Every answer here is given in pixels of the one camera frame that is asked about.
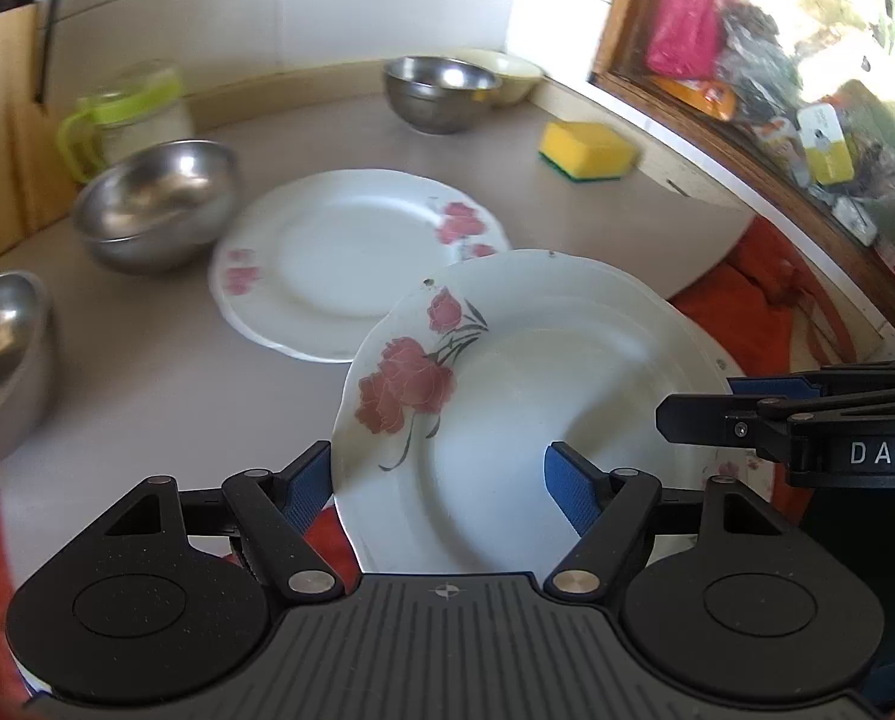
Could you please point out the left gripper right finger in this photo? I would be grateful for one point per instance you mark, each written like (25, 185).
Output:
(612, 513)

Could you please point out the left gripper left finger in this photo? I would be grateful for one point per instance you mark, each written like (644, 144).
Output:
(272, 513)

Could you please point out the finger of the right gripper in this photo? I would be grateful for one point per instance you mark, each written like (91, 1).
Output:
(782, 427)
(830, 381)

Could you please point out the white plate pink flowers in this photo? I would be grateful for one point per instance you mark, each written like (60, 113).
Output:
(454, 397)

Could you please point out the steel bowl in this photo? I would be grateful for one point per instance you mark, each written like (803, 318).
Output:
(160, 208)
(29, 358)

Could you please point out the steel bowl corner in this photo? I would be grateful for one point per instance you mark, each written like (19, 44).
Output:
(438, 95)

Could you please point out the red cloth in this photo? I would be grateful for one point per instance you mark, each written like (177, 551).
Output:
(748, 300)

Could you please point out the yellow white pack behind window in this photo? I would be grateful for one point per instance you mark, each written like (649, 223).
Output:
(824, 143)

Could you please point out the yellow green sponge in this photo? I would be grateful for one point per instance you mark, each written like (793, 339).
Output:
(587, 151)

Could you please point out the pink bag behind window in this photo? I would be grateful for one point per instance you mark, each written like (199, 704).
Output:
(686, 39)

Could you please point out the wooden knife block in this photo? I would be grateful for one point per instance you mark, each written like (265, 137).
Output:
(36, 188)

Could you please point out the cream ceramic bowl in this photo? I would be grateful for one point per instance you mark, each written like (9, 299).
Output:
(517, 76)

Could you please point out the glass jar green lid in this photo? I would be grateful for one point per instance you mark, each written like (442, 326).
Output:
(142, 106)

